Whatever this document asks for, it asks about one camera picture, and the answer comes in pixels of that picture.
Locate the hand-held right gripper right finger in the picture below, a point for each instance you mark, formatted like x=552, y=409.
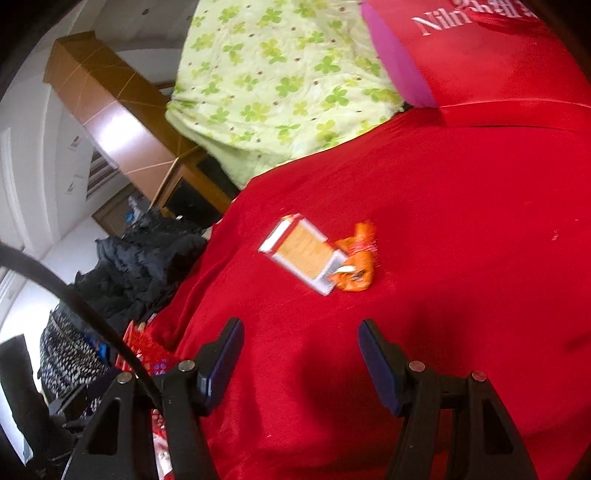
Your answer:
x=376, y=360

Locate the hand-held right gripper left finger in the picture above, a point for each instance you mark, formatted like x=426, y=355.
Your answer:
x=226, y=355

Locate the orange snack wrapper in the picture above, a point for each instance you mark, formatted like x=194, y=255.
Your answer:
x=358, y=265

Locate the orange and white carton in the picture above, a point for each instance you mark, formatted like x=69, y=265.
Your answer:
x=302, y=251

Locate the red patterned packages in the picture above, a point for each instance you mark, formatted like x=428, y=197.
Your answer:
x=147, y=346

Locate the black jacket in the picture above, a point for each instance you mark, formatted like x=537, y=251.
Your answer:
x=138, y=263

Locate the red blanket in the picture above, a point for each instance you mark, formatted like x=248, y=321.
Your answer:
x=461, y=230

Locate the black white-speckled bag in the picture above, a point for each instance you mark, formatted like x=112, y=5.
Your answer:
x=64, y=355

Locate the green clover print quilt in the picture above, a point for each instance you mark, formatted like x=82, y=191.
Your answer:
x=277, y=83

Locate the wooden cabinet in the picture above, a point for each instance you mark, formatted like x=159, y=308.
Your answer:
x=106, y=92

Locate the red paper bag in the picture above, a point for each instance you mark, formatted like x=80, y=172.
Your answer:
x=485, y=69

